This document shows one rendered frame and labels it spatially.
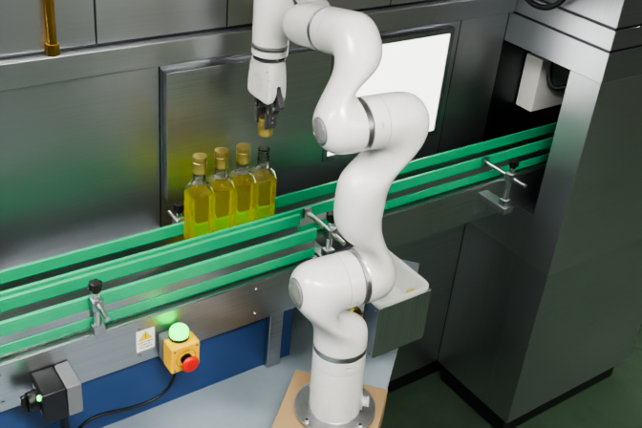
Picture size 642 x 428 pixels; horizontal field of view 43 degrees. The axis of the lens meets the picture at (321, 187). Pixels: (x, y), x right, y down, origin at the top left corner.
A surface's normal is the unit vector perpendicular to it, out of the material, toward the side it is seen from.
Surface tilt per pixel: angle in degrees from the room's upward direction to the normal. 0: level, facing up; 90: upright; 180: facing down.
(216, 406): 0
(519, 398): 90
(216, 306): 90
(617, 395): 0
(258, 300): 90
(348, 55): 60
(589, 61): 90
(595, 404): 0
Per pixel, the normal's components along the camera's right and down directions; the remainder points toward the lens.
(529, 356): 0.57, 0.45
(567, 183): -0.82, 0.22
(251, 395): 0.09, -0.86
